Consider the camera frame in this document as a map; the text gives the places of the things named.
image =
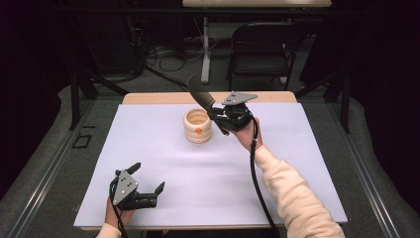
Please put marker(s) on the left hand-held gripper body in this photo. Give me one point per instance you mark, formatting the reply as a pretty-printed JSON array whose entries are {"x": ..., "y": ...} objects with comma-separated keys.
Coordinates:
[{"x": 125, "y": 190}]

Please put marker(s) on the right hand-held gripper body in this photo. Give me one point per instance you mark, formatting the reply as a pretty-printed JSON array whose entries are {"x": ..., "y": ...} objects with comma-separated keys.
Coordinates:
[{"x": 236, "y": 115}]

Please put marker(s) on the cream ringed cup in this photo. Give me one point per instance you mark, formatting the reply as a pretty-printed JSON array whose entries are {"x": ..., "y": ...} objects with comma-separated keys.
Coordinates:
[{"x": 198, "y": 134}]

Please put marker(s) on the person's right hand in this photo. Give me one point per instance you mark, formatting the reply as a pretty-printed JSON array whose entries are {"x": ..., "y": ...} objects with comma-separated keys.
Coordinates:
[{"x": 247, "y": 135}]

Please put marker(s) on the person's left hand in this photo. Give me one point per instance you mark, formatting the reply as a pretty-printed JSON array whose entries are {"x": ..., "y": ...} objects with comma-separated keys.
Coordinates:
[{"x": 114, "y": 214}]

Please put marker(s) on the white table cover sheet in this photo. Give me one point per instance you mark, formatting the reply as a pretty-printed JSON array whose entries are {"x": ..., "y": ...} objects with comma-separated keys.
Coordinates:
[{"x": 198, "y": 185}]

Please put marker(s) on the white metal table leg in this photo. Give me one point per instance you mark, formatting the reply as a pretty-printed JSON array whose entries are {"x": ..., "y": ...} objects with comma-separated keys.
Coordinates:
[{"x": 206, "y": 49}]

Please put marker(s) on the black folding chair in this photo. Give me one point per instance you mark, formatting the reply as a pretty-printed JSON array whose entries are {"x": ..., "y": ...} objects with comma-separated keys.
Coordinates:
[{"x": 261, "y": 49}]

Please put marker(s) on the black metal stand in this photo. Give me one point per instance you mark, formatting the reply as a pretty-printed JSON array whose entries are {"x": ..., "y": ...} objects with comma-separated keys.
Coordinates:
[
  {"x": 345, "y": 105},
  {"x": 74, "y": 99}
]

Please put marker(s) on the metal floor rail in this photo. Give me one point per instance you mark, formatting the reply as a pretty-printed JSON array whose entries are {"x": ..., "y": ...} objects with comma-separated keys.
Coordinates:
[
  {"x": 366, "y": 178},
  {"x": 43, "y": 185}
]

